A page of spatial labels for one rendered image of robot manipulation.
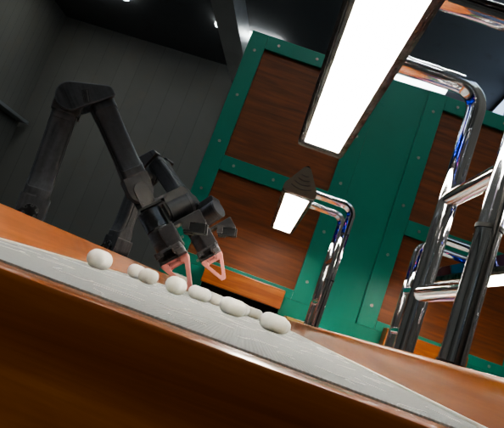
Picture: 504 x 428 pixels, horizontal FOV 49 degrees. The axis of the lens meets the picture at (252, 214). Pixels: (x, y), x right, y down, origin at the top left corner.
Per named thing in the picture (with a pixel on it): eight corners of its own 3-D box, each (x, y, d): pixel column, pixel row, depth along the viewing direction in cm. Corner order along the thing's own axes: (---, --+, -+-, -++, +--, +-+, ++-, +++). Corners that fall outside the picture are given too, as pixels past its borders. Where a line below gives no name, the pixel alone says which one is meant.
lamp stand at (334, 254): (239, 339, 141) (295, 180, 149) (239, 335, 161) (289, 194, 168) (309, 364, 140) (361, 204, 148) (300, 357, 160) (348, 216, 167)
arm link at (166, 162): (207, 209, 166) (166, 153, 185) (188, 198, 159) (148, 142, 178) (180, 237, 168) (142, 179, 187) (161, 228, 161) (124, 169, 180)
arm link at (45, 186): (41, 230, 122) (87, 96, 127) (40, 229, 116) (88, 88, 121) (12, 222, 121) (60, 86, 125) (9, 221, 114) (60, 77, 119)
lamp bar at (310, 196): (282, 188, 127) (292, 160, 128) (270, 227, 188) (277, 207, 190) (315, 199, 127) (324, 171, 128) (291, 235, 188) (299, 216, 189)
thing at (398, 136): (165, 253, 202) (253, 29, 217) (182, 265, 256) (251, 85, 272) (520, 383, 196) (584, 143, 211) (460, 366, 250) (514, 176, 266)
